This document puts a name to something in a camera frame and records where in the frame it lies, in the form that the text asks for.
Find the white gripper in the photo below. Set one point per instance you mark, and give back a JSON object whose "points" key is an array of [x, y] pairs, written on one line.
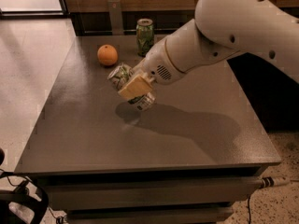
{"points": [[159, 62]]}

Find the orange fruit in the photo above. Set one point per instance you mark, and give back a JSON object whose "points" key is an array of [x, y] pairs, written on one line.
{"points": [[107, 55]]}

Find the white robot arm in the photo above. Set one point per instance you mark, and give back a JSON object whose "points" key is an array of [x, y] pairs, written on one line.
{"points": [[220, 29]]}

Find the green soda can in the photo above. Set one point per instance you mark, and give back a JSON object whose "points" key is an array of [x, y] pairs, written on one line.
{"points": [[144, 36]]}

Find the left metal shelf bracket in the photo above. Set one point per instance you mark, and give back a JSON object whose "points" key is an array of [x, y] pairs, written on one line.
{"points": [[115, 14]]}

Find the white 7up soda can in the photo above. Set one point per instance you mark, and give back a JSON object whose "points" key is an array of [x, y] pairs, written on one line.
{"points": [[120, 75]]}

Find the grey table with drawers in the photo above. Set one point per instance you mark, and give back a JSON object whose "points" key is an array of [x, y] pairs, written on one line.
{"points": [[198, 150]]}

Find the white cylindrical handle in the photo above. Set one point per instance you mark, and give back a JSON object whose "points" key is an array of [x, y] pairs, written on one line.
{"points": [[269, 182]]}

